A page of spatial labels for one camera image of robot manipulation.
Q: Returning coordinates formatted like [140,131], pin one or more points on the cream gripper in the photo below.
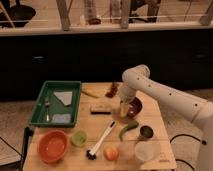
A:
[124,108]

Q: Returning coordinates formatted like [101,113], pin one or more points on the dark whiteboard eraser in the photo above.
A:
[100,109]

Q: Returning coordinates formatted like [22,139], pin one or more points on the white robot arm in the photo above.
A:
[198,111]

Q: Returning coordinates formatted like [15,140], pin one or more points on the small dark metal cup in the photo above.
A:
[146,132]

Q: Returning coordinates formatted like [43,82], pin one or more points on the green plastic cup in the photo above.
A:
[79,138]

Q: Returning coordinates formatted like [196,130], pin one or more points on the dark red bowl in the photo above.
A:
[135,108]

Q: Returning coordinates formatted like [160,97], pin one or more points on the green chili pepper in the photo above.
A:
[131,125]

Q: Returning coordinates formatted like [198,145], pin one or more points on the dark red dried pepper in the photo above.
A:
[113,90]

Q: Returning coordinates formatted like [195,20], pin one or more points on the yellow banana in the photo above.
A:
[89,94]

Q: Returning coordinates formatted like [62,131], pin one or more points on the orange peach fruit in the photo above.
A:
[111,153]

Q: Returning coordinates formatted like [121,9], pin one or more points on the grey folded cloth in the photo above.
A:
[64,96]

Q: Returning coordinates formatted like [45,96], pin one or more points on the green plastic tray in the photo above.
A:
[38,116]

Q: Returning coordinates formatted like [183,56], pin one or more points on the light blue sponge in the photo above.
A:
[61,118]

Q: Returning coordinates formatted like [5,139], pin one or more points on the metal fork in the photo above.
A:
[47,105]

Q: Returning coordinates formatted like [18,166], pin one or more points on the orange plastic bowl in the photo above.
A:
[52,146]

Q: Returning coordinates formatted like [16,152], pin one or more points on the black clamp stand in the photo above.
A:
[27,134]

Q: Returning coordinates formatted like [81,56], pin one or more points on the white handled dish brush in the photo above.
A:
[91,153]

